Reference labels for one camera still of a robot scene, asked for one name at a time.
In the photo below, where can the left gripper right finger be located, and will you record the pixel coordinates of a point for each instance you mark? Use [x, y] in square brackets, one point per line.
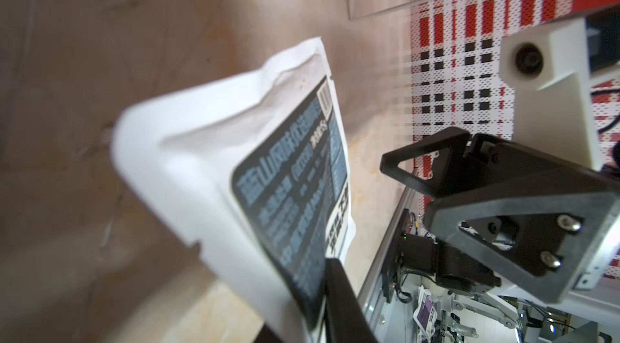
[344, 319]

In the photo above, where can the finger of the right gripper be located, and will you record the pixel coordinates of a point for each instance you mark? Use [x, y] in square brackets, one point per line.
[546, 225]
[443, 153]

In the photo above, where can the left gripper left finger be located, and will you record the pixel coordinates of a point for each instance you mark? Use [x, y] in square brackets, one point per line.
[266, 335]

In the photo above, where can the grey coffee bag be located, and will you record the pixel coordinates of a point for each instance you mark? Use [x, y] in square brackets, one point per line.
[254, 169]

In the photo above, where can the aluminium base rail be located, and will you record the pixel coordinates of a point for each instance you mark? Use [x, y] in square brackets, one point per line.
[390, 321]

